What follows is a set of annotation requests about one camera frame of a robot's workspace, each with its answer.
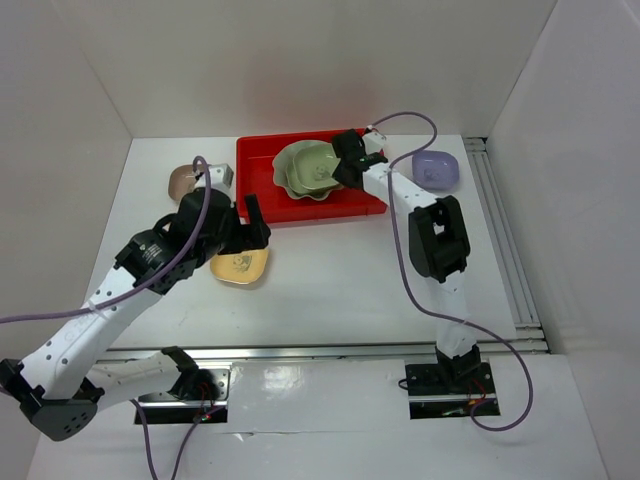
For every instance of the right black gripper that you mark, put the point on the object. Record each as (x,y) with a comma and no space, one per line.
(339,176)

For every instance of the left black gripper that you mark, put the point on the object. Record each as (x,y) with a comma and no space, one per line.
(255,234)

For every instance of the yellow square panda plate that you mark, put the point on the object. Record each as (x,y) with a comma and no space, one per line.
(243,268)

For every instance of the green square plate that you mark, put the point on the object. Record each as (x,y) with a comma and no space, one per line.
(314,167)

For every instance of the large green scalloped bowl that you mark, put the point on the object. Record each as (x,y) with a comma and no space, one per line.
(285,177)

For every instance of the purple square panda plate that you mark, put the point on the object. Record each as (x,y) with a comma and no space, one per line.
(435,170)

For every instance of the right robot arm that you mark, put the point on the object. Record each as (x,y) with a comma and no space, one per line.
(432,231)

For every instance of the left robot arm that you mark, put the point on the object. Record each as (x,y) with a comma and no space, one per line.
(61,386)

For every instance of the red plastic bin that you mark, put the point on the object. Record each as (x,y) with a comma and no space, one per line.
(254,173)

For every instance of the pink square panda plate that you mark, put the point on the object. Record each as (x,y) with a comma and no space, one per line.
(184,180)

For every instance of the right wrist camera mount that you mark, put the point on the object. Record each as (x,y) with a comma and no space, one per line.
(373,140)

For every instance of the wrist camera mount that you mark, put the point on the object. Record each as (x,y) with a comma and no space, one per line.
(221,177)
(373,140)

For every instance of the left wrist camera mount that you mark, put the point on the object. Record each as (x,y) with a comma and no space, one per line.
(221,177)

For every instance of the aluminium mounting rail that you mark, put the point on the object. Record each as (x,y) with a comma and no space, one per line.
(527,345)

